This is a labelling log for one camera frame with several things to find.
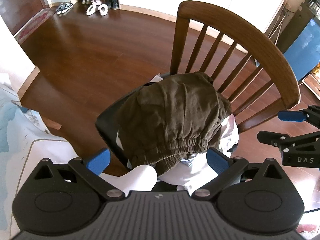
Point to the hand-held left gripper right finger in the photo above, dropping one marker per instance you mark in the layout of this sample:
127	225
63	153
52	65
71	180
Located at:
219	162

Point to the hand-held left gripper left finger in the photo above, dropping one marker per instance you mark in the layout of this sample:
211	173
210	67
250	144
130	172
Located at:
97	158

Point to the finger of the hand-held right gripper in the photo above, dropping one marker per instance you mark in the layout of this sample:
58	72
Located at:
290	116
275	137

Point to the olive brown pants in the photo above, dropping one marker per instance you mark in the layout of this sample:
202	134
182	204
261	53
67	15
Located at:
175	115

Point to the pale lavender garment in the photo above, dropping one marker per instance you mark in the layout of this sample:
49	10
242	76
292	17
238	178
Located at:
228	132

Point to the cardboard tray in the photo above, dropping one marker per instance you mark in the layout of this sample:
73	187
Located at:
312	85

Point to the white garment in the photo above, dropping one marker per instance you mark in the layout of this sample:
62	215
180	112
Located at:
142	177

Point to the blue board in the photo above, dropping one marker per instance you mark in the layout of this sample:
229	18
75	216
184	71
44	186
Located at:
302	47

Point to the light printed tablecloth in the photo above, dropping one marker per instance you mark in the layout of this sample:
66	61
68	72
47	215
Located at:
20	142

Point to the dark shelf unit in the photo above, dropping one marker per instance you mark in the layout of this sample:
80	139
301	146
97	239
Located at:
313	5

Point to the wooden slat-back chair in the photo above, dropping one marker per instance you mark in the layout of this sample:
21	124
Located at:
225	17

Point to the red patterned doormat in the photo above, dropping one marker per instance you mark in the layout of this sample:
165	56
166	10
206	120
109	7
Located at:
35	23

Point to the white slipper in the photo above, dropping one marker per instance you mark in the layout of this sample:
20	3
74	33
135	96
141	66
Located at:
90	10
102	9

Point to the black and white sneaker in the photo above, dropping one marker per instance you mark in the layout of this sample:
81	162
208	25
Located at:
60	8
68	5

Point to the dark shoe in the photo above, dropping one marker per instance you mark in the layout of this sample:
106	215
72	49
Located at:
108	2
115	4

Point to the pink shoe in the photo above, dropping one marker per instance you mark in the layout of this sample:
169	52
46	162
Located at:
96	1

